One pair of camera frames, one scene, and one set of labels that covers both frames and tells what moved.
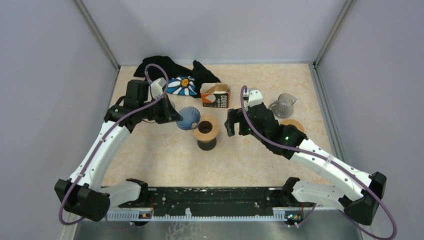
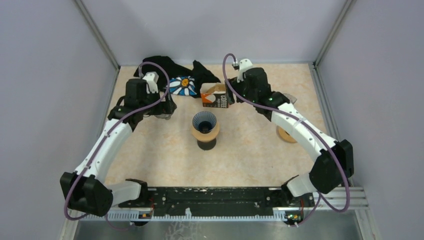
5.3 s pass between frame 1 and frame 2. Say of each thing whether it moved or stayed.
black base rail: stayed
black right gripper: moved
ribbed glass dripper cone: moved
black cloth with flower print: stayed
